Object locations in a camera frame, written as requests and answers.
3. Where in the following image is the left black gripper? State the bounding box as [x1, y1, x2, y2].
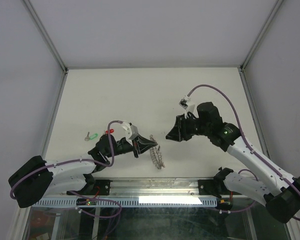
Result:
[106, 134, 156, 158]

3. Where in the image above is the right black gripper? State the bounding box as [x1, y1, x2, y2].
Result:
[165, 113, 211, 142]

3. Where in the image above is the metal disc with keyrings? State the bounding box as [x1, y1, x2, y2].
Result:
[149, 134, 165, 170]

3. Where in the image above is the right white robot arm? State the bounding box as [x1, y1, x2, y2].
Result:
[166, 99, 300, 224]

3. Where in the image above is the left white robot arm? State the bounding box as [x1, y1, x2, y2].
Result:
[8, 134, 157, 208]

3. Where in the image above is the green tag key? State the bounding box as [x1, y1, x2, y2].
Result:
[84, 132, 98, 141]

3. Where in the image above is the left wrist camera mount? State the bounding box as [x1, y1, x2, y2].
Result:
[120, 121, 139, 145]

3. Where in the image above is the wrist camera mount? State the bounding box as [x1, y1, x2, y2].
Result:
[120, 121, 139, 145]
[179, 95, 196, 118]

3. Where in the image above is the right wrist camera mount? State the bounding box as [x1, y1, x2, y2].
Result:
[179, 95, 196, 118]

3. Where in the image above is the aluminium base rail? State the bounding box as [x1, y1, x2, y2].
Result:
[64, 176, 231, 198]

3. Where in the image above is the white slotted cable duct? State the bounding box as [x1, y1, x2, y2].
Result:
[33, 196, 217, 208]

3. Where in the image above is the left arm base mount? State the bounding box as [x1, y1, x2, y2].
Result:
[74, 178, 112, 196]

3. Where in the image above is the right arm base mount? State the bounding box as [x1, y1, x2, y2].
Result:
[197, 179, 227, 198]

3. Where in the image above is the aluminium frame post left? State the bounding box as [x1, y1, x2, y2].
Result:
[22, 0, 69, 73]

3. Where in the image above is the aluminium frame post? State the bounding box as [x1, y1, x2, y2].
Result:
[240, 0, 286, 71]
[22, 0, 69, 73]

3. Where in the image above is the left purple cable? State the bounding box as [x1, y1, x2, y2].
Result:
[9, 120, 123, 200]

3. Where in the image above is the purple cable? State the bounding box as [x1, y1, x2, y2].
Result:
[184, 84, 300, 222]
[9, 120, 123, 200]

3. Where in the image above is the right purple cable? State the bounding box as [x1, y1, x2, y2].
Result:
[184, 84, 300, 222]

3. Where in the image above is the aluminium frame post right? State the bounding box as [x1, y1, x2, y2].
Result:
[240, 0, 286, 71]

